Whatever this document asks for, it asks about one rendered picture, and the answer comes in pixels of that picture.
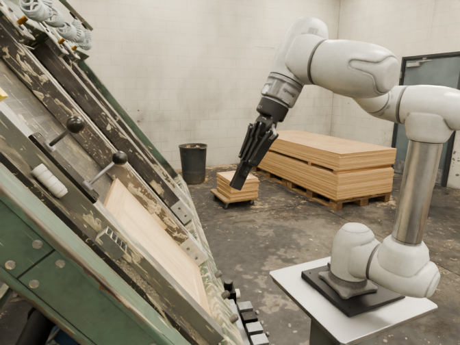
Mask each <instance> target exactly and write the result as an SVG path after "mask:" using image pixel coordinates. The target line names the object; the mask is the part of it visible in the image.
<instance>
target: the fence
mask: <svg viewBox="0 0 460 345"><path fill-rule="evenodd" d="M33 133H34V132H33V131H32V130H31V129H30V128H29V127H28V126H27V125H26V124H25V123H24V122H23V121H22V120H21V119H20V118H19V117H18V116H17V115H16V114H15V113H14V112H13V111H12V110H11V109H10V108H9V107H8V106H7V105H6V104H5V103H4V102H3V101H2V102H0V137H1V138H2V139H3V140H4V141H5V142H6V143H8V144H9V145H10V146H11V147H12V148H13V149H14V150H15V151H16V152H17V153H18V154H19V155H20V156H21V157H22V158H23V159H24V160H25V161H26V162H27V163H28V164H29V165H30V166H31V167H32V168H33V169H35V168H36V167H37V166H39V165H41V164H44V166H45V167H46V168H47V170H49V171H50V172H51V173H52V174H53V175H54V176H55V177H56V178H57V179H58V181H60V182H61V183H62V184H63V185H64V186H65V188H66V189H67V191H68V192H67V193H66V194H65V195H64V196H62V198H63V199H64V200H65V201H66V202H67V203H68V204H69V205H70V206H71V207H72V208H73V209H74V210H75V211H76V212H77V213H78V214H79V215H80V216H81V217H82V218H83V219H84V220H85V221H86V222H87V223H88V224H89V225H90V226H91V227H92V228H93V229H94V230H95V231H96V232H97V233H99V232H100V231H101V230H103V229H104V228H106V226H108V227H109V228H110V229H111V230H112V231H113V232H114V233H115V234H116V235H117V236H118V237H119V238H120V239H121V240H122V241H123V242H124V243H125V244H126V245H127V249H126V253H125V254H124V255H123V256H122V258H123V259H125V260H126V261H127V262H128V263H129V264H130V265H131V266H132V267H133V268H134V269H135V270H136V271H137V272H138V273H139V274H140V275H141V276H142V277H143V278H144V279H145V280H146V281H147V282H148V283H149V284H150V285H151V286H152V287H153V288H154V289H155V290H156V291H157V292H158V293H159V294H160V295H161V296H162V297H163V298H164V299H165V300H166V301H167V302H168V303H169V304H170V305H171V306H172V307H173V308H174V309H175V310H176V311H177V312H178V313H179V314H180V315H181V316H182V317H183V318H185V319H186V320H187V321H188V322H189V323H190V324H191V325H192V326H193V327H194V328H195V329H196V330H197V331H198V332H199V333H200V334H201V335H202V336H203V337H204V338H205V339H206V340H207V341H208V342H209V343H210V344H211V345H217V344H218V343H220V342H221V341H222V340H224V335H223V333H222V329H221V326H220V325H219V324H218V323H217V322H216V321H215V320H214V319H213V318H212V317H211V316H210V315H209V314H208V313H207V312H206V311H205V310H204V309H203V308H202V307H201V306H200V305H199V304H198V303H197V302H196V301H195V300H194V299H193V298H192V297H191V296H190V295H189V294H188V292H187V291H186V290H185V289H184V288H183V287H182V286H181V285H180V284H179V283H178V282H177V281H176V280H175V279H174V278H173V277H172V276H171V275H170V274H169V273H168V271H167V270H166V269H165V268H164V267H163V266H162V265H161V264H160V263H159V262H158V261H157V260H156V259H155V258H154V257H153V256H152V255H151V254H150V253H149V252H148V251H147V250H146V249H145V248H144V247H143V245H141V243H139V241H137V239H135V238H134V237H133V236H132V234H130V232H129V231H128V230H127V229H126V228H125V227H124V226H123V225H122V224H121V223H120V222H119V221H118V220H117V219H116V218H115V217H114V216H113V215H112V213H111V212H110V211H109V210H108V209H107V208H106V207H105V206H104V205H103V204H102V203H101V202H100V201H99V200H97V202H96V203H95V204H93V203H92V202H91V201H90V200H89V199H88V198H87V197H86V196H85V195H84V194H83V193H82V192H81V191H80V190H79V189H78V188H77V187H76V186H75V185H74V184H73V183H72V182H71V181H70V180H69V179H68V178H67V177H66V176H65V175H64V174H63V173H62V172H61V170H60V169H59V168H58V167H57V166H56V165H55V164H54V163H53V162H52V161H51V160H50V159H49V158H48V157H47V156H46V155H45V154H44V153H43V152H42V151H41V150H40V149H39V148H38V147H37V146H36V145H35V144H34V143H33V142H32V141H31V140H30V139H29V138H28V136H30V135H31V134H33Z"/></svg>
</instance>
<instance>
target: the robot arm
mask: <svg viewBox="0 0 460 345"><path fill-rule="evenodd" d="M399 77H400V64H399V61H398V58H397V57H396V56H395V55H394V54H393V53H392V52H391V51H389V50H387V49H386V48H384V47H381V46H379V45H377V44H371V43H367V42H360V41H355V40H329V34H328V29H327V25H326V24H325V23H324V22H323V21H321V20H320V19H319V18H316V17H312V16H303V17H300V18H299V19H298V20H296V21H295V22H294V24H293V25H292V26H291V27H290V28H289V30H288V31H287V33H286V35H285V36H284V38H283V40H282V41H281V44H280V45H279V48H278V49H277V52H276V54H275V56H274V60H273V62H272V69H271V72H270V74H269V76H268V78H267V80H266V82H265V84H264V87H263V89H262V91H261V94H262V96H264V97H262V98H261V100H260V102H259V104H258V106H257V108H256V110H257V112H259V116H258V117H257V118H256V120H255V123H253V124H252V123H249V124H248V129H247V132H246V136H245V139H244V141H243V144H242V148H241V150H240V154H239V156H238V157H239V158H240V163H239V165H238V167H237V170H236V172H235V174H234V176H233V178H232V180H231V182H230V184H229V185H230V186H231V187H232V188H235V189H236V190H239V191H240V190H241V189H242V187H243V185H244V182H245V181H246V178H247V177H248V174H249V173H250V171H251V168H252V167H254V166H258V165H259V163H260V162H261V161H262V159H263V158H264V156H265V154H266V153H267V151H268V149H269V148H270V147H271V145H272V143H273V142H274V141H275V140H276V139H277V138H278V137H279V134H278V133H276V131H275V129H276V128H277V123H278V122H279V123H282V122H283V121H284V119H285V117H286V115H287V113H288V111H289V109H288V108H293V107H294V105H295V103H296V101H297V99H298V97H299V95H300V93H301V92H302V89H303V87H304V85H317V86H321V87H323V88H325V89H327V90H330V91H331V92H333V93H336V94H339V95H342V96H345V97H350V98H352V99H353V100H354V101H355V102H356V103H357V104H358V105H359V106H360V108H361V109H362V110H364V111H365V112H367V113H368V114H369V115H371V116H373V117H376V118H380V119H383V120H388V121H390V122H393V123H400V124H405V129H406V134H407V137H408V139H409V144H408V149H407V156H406V160H405V167H404V171H403V175H402V182H401V186H400V193H399V197H398V204H397V208H396V215H395V219H394V226H393V231H392V234H391V235H389V236H387V237H386V238H385V239H384V241H383V243H380V242H379V241H378V240H377V239H375V238H374V234H373V232H372V231H371V230H370V229H369V228H368V227H367V226H365V225H363V224H360V223H356V222H350V223H346V224H345V225H344V226H343V227H342V228H341V229H340V230H339V231H338V232H337V234H336V236H335V239H334V241H333V246H332V250H331V261H329V262H328V263H327V266H328V267H329V269H330V271H327V272H319V275H318V276H319V277H320V278H321V279H323V280H324V281H326V282H327V283H328V284H329V285H330V286H331V287H332V288H333V289H334V290H335V291H336V292H337V293H338V294H339V295H340V297H341V298H343V299H348V298H350V297H352V296H357V295H360V294H365V293H368V292H377V290H378V287H377V286H375V285H374V284H372V283H371V282H369V281H368V279H369V280H371V281H373V282H374V283H376V284H377V285H380V286H381V287H383V288H386V289H388V290H390V291H393V292H395V293H397V294H401V295H403V296H408V297H412V298H427V297H431V296H432V295H433V293H434V291H435V289H436V287H437V285H438V283H439V280H440V274H439V270H438V268H437V266H436V265H435V264H434V263H433V262H431V261H430V259H429V250H428V248H427V246H426V245H425V243H424V242H423V241H422V239H423V235H424V230H425V226H426V220H427V216H428V212H429V207H430V203H431V197H432V193H433V187H434V185H435V180H436V176H437V170H438V166H439V161H440V157H441V153H442V147H443V143H444V142H446V141H447V140H448V139H449V138H450V136H451V135H452V133H453V131H458V130H460V90H457V89H454V88H449V87H446V86H431V85H417V86H395V85H396V83H397V81H398V79H399Z"/></svg>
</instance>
